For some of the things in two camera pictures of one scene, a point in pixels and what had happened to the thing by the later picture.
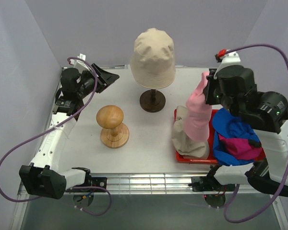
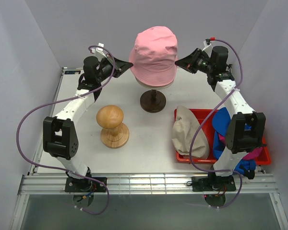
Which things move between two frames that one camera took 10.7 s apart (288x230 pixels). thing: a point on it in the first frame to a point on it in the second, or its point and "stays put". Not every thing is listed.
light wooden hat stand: (114, 133) stays put
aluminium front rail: (163, 183) stays put
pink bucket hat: (198, 117) to (154, 56)
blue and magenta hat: (234, 143) stays put
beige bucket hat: (184, 145) stays put
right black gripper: (210, 82) to (188, 63)
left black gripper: (105, 79) to (120, 67)
